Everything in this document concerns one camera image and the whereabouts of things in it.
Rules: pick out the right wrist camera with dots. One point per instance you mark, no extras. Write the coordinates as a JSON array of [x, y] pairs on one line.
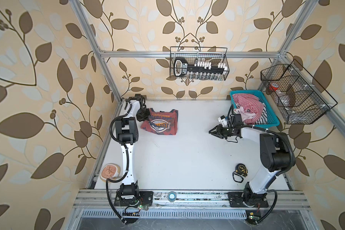
[[223, 121]]

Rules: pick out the red capped plastic bottle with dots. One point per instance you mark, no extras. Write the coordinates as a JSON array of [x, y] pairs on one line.
[[281, 98]]

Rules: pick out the black tape measure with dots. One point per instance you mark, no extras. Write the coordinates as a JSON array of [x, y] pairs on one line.
[[240, 173]]

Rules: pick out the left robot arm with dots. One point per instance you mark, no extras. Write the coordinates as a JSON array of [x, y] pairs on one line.
[[124, 130]]

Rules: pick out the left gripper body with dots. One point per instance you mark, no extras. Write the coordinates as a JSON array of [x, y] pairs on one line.
[[142, 115]]

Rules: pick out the round tan pad dish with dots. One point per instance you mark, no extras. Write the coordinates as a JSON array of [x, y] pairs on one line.
[[110, 171]]

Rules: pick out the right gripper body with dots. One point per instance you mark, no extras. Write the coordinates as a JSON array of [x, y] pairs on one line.
[[229, 131]]

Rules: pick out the wire basket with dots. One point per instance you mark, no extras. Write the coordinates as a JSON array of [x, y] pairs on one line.
[[214, 54], [308, 91]]

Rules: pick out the teal plastic basket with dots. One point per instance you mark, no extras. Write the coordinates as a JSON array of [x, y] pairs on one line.
[[272, 120]]

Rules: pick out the black socket set tool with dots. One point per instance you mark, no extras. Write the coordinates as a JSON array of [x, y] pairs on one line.
[[182, 68]]

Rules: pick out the red tank top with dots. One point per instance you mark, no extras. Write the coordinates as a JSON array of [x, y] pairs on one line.
[[161, 123]]

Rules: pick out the red white striped garment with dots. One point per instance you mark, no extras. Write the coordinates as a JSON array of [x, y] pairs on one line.
[[252, 111]]

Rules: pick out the round blue button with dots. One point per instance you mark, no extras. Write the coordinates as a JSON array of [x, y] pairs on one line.
[[172, 196]]

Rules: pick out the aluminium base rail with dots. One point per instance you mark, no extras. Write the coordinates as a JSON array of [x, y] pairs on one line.
[[197, 199]]

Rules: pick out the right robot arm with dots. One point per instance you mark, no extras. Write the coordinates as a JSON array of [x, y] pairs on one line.
[[276, 156]]

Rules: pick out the right wire basket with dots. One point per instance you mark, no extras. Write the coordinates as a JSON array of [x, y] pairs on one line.
[[308, 91]]

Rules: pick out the back wire basket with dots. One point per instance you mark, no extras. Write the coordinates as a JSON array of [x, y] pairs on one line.
[[214, 54]]

